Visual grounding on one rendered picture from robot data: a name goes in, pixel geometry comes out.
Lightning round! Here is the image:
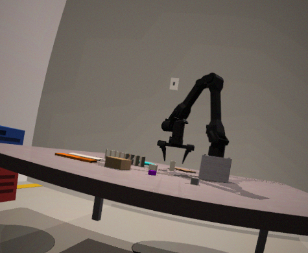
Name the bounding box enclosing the purple block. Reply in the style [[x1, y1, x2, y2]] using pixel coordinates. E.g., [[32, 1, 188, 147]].
[[148, 170, 156, 175]]

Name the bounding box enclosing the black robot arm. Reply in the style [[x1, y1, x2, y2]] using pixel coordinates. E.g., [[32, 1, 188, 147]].
[[161, 73, 229, 158]]

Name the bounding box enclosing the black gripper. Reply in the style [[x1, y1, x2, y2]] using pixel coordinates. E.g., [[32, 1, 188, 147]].
[[157, 131, 195, 163]]

